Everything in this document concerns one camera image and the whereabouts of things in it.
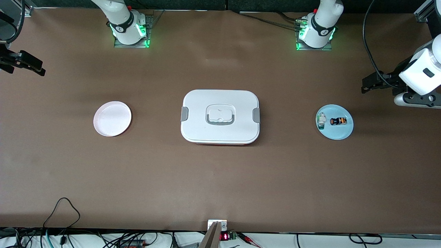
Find small white box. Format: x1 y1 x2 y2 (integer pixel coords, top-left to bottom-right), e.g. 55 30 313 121
208 220 228 232

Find light blue round plate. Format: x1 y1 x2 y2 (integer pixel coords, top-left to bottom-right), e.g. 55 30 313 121
316 104 354 141

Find pink round plate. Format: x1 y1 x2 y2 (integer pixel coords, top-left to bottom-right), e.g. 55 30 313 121
93 101 132 137

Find red and black clip leads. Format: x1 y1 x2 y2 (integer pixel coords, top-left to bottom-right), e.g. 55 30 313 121
238 233 263 248

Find orange and black device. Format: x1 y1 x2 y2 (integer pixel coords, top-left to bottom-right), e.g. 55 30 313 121
119 239 148 248

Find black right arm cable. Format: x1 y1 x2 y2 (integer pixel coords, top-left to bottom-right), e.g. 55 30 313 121
0 0 25 43

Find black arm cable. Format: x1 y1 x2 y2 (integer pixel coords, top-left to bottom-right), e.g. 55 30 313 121
362 0 402 88
0 0 25 43

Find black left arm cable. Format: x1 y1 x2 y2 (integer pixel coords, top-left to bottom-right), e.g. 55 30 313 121
362 0 402 88

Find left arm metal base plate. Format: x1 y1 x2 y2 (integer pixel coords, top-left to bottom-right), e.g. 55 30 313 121
296 21 333 51

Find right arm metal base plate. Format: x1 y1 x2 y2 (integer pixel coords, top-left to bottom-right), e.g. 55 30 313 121
114 15 151 49

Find black base power cables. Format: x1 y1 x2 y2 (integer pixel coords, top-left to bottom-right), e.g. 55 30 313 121
239 11 305 31

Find white lunch box grey handle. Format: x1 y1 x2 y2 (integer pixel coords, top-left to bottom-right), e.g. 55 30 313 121
181 89 261 145

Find black coiled cable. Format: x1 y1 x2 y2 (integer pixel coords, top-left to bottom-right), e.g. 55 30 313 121
349 234 383 245

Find black looped cable with plug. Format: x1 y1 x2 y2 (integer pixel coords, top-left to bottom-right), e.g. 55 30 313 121
43 197 81 246

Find aluminium camera mount bar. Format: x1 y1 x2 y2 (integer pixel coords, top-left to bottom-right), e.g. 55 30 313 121
199 221 223 248

